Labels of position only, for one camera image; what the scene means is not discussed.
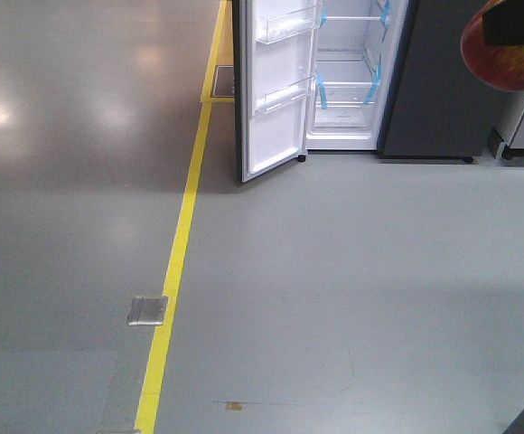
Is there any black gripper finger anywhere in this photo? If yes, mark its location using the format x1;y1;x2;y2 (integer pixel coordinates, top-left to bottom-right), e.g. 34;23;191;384
482;0;524;45

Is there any red yellow apple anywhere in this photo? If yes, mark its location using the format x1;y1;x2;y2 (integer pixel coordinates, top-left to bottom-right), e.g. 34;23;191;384
459;1;524;91

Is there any fridge door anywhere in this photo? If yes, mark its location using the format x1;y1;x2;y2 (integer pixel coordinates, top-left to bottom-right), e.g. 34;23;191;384
232;1;323;183

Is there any dark grey fridge body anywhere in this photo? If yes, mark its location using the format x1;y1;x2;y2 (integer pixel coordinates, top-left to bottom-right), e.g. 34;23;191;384
305;1;511;160

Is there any clear upper door bin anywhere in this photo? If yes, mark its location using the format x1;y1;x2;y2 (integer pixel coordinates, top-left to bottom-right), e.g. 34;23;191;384
255;1;323;45

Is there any clear door bin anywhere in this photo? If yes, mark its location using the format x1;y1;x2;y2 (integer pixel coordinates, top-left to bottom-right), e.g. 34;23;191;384
255;1;323;45
254;75;314;115

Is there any clear lower door bin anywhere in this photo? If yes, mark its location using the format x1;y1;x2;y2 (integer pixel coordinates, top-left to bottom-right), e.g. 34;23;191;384
254;75;314;115

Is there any dark floor sign sticker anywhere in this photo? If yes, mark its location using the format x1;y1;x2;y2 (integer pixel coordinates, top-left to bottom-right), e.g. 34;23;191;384
211;65;235;98

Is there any metal floor plate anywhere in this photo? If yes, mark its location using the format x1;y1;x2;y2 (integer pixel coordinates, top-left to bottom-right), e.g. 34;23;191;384
126;296;168;326

